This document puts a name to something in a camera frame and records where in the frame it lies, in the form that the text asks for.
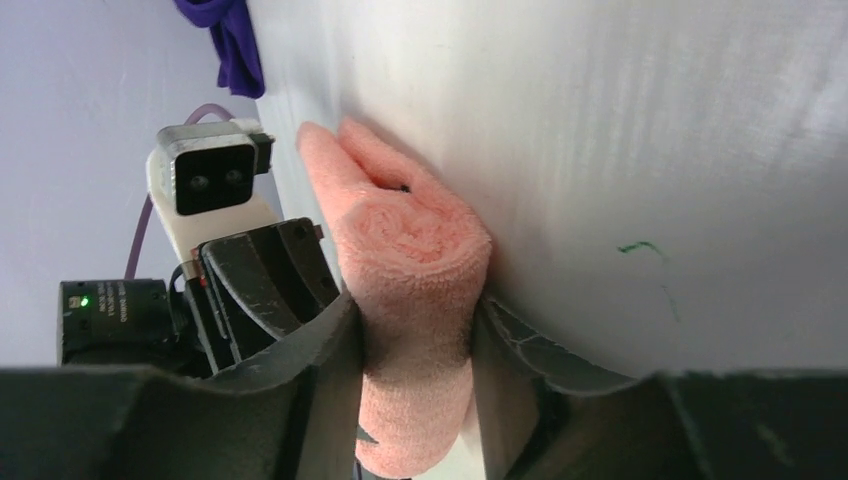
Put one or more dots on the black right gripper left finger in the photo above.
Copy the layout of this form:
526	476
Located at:
288	412

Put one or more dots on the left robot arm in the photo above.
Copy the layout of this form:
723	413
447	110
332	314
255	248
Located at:
127	321

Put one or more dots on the purple towel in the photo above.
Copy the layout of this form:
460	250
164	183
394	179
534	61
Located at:
231	30

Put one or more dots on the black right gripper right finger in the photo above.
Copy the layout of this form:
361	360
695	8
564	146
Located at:
534	424

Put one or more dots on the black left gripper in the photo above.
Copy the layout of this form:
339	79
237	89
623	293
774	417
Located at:
261	278

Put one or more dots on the pink towel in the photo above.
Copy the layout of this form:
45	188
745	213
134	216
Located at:
414	258

